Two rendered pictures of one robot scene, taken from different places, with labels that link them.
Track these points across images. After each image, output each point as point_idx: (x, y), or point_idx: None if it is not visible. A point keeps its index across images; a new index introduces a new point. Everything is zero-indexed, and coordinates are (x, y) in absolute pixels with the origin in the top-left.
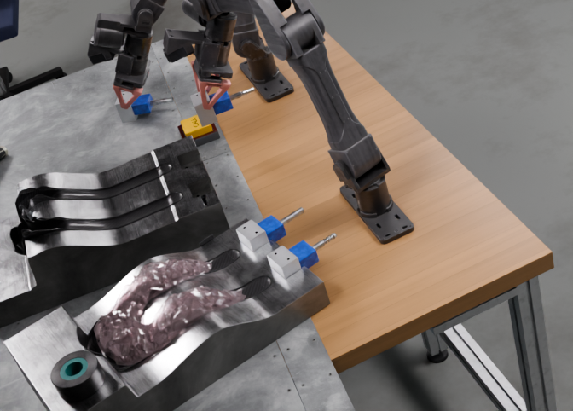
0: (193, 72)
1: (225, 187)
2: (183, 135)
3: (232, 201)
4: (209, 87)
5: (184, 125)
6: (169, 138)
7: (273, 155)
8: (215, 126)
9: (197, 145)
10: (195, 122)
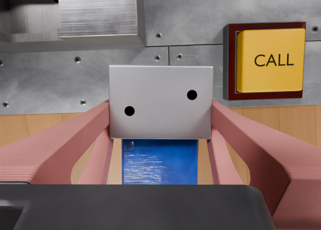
0: (255, 144)
1: (63, 74)
2: (261, 28)
3: (14, 77)
4: (211, 156)
5: (278, 34)
6: None
7: (112, 173)
8: (246, 99)
9: (223, 50)
10: (273, 62)
